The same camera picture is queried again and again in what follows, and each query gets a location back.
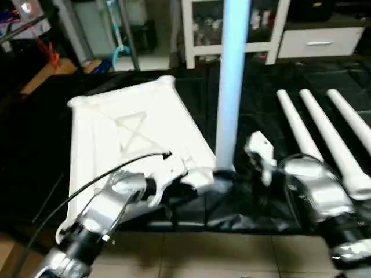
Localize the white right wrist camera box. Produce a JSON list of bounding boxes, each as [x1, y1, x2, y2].
[[243, 131, 277, 187]]

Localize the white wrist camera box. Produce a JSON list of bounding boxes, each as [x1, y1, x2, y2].
[[243, 131, 277, 187], [148, 153, 190, 207]]

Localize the brown wooden desk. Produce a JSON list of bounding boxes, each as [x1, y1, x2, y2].
[[20, 58, 79, 94]]

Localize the white glass-door cabinet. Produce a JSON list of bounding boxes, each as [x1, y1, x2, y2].
[[181, 0, 290, 70]]

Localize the white plastic table leg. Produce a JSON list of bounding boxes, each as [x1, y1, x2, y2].
[[277, 90, 325, 164], [299, 89, 371, 201], [213, 0, 252, 181], [326, 89, 371, 156]]

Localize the teal long-handled dustpan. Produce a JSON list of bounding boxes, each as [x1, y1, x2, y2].
[[107, 0, 133, 65]]

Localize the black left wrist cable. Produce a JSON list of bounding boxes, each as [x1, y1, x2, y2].
[[12, 152, 172, 278]]

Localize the blue and yellow box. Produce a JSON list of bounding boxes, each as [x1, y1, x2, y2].
[[86, 58, 115, 74]]

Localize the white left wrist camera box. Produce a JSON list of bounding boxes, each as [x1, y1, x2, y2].
[[148, 153, 190, 207]]

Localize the white plastic table top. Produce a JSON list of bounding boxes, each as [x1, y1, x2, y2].
[[55, 75, 234, 245]]

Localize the black work mat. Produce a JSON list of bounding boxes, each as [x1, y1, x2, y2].
[[0, 58, 371, 235]]

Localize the red cables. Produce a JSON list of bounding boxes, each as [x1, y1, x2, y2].
[[32, 32, 61, 69]]

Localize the white drawer unit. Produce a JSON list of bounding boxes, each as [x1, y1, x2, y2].
[[278, 23, 367, 60]]

